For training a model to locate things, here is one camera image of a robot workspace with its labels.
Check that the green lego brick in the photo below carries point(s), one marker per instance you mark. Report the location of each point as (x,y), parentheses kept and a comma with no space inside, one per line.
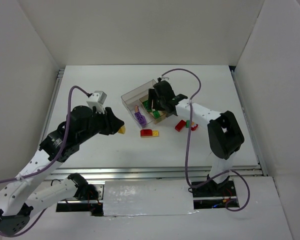
(146,106)

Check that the clear small container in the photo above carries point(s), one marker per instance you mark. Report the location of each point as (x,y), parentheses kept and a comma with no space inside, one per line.
(131,111)

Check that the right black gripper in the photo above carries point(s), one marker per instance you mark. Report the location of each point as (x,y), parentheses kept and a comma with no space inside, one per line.
(158,99)

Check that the purple lego brick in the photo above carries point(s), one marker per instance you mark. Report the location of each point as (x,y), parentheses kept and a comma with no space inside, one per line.
(140,119)

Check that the small green lego cube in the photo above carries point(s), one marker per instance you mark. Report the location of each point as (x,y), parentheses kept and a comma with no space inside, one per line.
(188,124)

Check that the red arch lego brick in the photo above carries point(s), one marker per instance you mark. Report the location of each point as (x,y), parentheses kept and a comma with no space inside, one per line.
(145,133)

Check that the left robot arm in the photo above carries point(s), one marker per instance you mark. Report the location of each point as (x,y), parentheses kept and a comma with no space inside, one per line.
(19,199)

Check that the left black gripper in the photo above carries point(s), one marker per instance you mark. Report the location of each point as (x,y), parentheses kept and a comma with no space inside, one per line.
(107,122)

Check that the clear smoky container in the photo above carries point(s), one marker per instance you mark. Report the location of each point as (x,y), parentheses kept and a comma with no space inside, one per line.
(132,97)

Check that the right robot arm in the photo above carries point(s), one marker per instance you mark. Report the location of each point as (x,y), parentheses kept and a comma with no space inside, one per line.
(224,133)

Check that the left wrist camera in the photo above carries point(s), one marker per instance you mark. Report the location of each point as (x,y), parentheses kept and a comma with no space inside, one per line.
(97,99)

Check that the aluminium rail frame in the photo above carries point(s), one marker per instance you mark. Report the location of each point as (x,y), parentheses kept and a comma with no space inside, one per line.
(129,156)

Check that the green lego plate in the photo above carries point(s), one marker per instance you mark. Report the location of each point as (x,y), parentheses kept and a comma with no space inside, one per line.
(156,114)

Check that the yellow curved lego brick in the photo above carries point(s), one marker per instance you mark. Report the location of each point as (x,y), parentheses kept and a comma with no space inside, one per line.
(122,130)

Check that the yellow flat lego plate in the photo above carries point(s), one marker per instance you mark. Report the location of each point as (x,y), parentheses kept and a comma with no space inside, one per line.
(155,133)

